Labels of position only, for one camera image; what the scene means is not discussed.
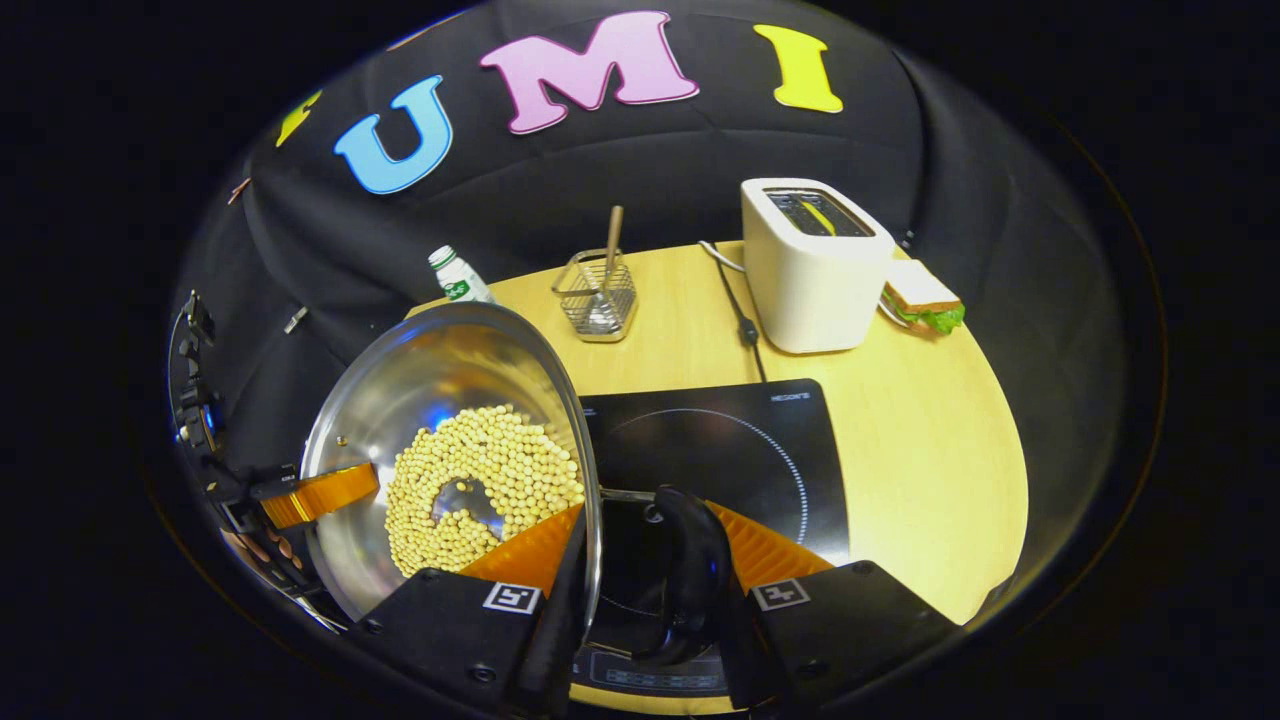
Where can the sandwich with lettuce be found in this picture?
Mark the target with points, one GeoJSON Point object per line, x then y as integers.
{"type": "Point", "coordinates": [920, 295]}

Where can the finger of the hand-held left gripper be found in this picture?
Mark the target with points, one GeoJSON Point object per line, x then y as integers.
{"type": "Point", "coordinates": [325, 492]}

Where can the silver clip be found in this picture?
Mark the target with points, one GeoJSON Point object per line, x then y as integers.
{"type": "Point", "coordinates": [295, 320]}

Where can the copper clip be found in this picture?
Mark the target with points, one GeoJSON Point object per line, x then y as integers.
{"type": "Point", "coordinates": [239, 190]}

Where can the white toaster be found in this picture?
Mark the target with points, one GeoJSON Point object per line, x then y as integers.
{"type": "Point", "coordinates": [810, 290]}

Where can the yellow toast slice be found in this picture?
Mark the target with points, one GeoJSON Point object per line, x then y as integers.
{"type": "Point", "coordinates": [818, 215]}

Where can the black backdrop cloth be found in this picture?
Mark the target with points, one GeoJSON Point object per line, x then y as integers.
{"type": "Point", "coordinates": [600, 170]}

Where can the black induction cooktop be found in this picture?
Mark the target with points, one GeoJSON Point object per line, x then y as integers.
{"type": "Point", "coordinates": [720, 440]}

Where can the wooden stick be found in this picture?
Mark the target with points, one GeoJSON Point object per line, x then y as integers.
{"type": "Point", "coordinates": [612, 245]}

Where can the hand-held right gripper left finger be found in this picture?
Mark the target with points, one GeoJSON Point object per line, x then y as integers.
{"type": "Point", "coordinates": [550, 650]}

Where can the white green-label bottle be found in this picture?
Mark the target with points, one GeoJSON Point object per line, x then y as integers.
{"type": "Point", "coordinates": [460, 280]}

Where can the pile of soybeans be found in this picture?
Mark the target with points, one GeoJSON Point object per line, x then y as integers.
{"type": "Point", "coordinates": [500, 460]}

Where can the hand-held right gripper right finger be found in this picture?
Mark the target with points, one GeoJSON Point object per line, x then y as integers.
{"type": "Point", "coordinates": [850, 630]}

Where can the stainless steel pot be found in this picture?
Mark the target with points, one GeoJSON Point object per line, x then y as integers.
{"type": "Point", "coordinates": [450, 370]}

